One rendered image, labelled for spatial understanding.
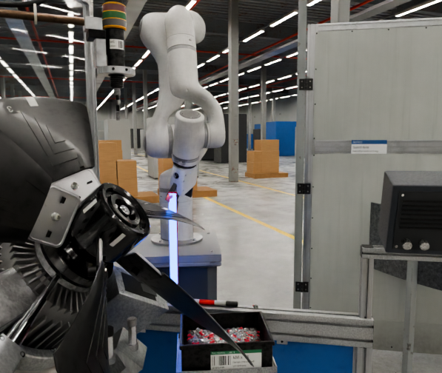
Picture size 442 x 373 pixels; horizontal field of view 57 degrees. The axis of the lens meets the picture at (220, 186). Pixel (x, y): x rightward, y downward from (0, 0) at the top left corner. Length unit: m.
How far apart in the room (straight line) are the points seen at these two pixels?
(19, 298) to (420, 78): 2.36
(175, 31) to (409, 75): 1.65
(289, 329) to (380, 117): 1.66
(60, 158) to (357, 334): 0.87
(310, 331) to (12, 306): 0.79
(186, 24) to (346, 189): 1.59
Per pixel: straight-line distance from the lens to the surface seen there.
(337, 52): 2.59
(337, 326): 1.21
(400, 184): 1.07
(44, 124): 0.89
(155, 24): 1.47
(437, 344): 2.96
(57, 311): 0.74
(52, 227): 0.69
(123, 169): 8.37
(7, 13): 0.82
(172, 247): 1.18
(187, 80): 1.24
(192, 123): 1.17
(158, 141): 1.42
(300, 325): 1.20
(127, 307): 0.89
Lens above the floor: 1.35
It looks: 7 degrees down
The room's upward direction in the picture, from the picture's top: straight up
